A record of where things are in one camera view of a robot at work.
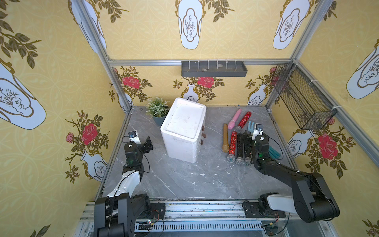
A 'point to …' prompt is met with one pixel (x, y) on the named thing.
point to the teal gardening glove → (273, 153)
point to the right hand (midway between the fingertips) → (250, 131)
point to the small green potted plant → (158, 109)
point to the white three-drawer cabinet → (181, 129)
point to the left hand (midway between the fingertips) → (140, 138)
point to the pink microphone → (232, 123)
